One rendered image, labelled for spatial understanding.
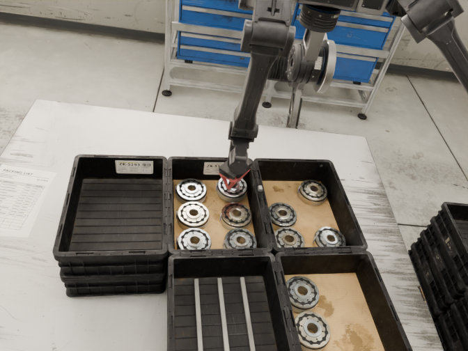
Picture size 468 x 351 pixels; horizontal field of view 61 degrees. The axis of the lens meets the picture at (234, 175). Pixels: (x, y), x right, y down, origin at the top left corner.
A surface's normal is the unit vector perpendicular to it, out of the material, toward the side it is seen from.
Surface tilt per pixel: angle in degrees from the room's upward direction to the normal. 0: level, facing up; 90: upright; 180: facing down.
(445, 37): 88
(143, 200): 0
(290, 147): 0
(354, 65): 90
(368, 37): 90
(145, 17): 90
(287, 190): 0
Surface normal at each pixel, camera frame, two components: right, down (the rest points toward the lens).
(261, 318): 0.14, -0.71
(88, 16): 0.00, 0.70
